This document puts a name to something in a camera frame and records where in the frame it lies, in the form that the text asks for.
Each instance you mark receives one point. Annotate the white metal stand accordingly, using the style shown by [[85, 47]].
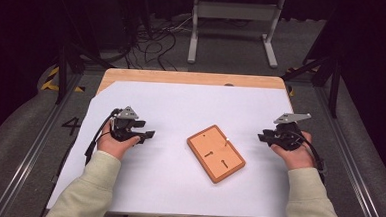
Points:
[[234, 11]]

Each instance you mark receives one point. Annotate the person's right hand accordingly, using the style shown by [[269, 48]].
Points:
[[297, 157]]

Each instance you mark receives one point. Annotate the wooden table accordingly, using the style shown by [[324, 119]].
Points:
[[189, 78]]

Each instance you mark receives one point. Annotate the wooden photo frame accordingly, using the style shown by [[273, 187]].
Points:
[[216, 153]]

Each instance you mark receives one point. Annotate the white paper sheet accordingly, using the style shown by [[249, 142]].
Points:
[[180, 114]]

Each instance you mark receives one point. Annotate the person's left hand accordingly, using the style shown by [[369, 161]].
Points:
[[112, 147]]

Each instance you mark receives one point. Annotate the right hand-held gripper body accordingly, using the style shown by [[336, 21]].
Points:
[[288, 135]]

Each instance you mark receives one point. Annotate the black metal stand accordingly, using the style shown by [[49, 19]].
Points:
[[64, 68], [332, 82]]

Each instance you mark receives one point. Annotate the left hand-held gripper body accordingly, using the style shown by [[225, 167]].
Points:
[[124, 123]]

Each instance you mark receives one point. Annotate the yellow and black floor tape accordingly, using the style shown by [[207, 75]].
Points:
[[50, 82]]

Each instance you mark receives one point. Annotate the aluminium floor rail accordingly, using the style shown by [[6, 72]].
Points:
[[354, 177], [28, 160]]

